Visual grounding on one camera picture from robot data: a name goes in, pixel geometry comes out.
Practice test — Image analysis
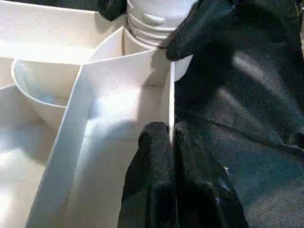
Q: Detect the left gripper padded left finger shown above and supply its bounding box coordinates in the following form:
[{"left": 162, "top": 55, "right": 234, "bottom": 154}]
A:
[{"left": 118, "top": 122, "right": 178, "bottom": 228}]

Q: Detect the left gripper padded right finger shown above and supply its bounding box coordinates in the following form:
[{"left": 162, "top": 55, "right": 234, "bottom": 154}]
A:
[{"left": 172, "top": 122, "right": 249, "bottom": 228}]

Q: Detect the white plastic table leg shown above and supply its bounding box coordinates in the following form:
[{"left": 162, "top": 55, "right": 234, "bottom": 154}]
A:
[{"left": 124, "top": 0, "right": 200, "bottom": 50}]

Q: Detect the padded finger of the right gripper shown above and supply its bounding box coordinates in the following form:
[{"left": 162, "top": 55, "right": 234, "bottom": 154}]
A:
[
  {"left": 98, "top": 0, "right": 127, "bottom": 21},
  {"left": 165, "top": 0, "right": 238, "bottom": 62}
]

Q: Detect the black plastic mat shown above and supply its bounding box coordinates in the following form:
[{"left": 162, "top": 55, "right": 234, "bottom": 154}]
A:
[{"left": 57, "top": 0, "right": 304, "bottom": 228}]

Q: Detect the white plastic table top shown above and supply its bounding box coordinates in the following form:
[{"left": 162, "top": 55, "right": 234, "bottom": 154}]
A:
[{"left": 0, "top": 0, "right": 191, "bottom": 228}]

